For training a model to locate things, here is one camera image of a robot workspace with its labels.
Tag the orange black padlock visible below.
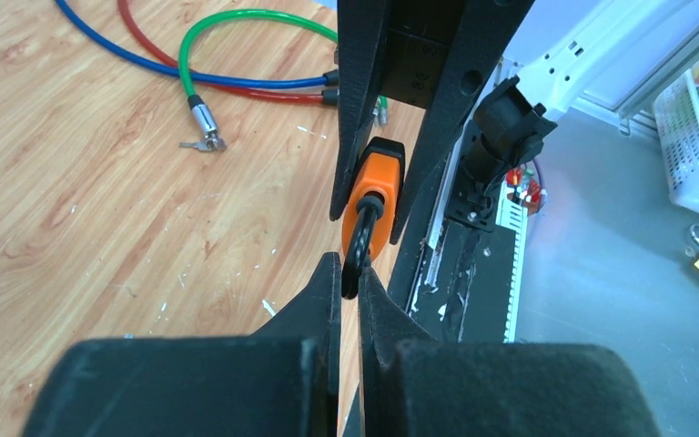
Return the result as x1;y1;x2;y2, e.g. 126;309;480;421
341;137;406;300

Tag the blue cable lock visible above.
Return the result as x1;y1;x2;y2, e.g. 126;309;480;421
55;0;339;90

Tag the green cable lock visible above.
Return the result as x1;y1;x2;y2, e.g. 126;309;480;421
177;8;390;153

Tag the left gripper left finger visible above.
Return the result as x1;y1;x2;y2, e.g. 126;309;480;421
23;252;341;436

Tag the red cable lock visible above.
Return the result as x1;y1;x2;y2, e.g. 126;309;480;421
116;0;339;107

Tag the white plastic basket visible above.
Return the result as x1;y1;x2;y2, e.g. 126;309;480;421
653;36;699;229

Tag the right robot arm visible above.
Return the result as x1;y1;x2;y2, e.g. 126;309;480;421
329;1;699;248

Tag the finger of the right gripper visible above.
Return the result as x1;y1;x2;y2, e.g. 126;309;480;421
390;1;532;243
329;1;390;221

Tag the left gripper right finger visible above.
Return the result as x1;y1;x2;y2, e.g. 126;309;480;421
358;268;660;436

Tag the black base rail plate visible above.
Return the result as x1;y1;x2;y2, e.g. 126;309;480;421
343;108;529;437

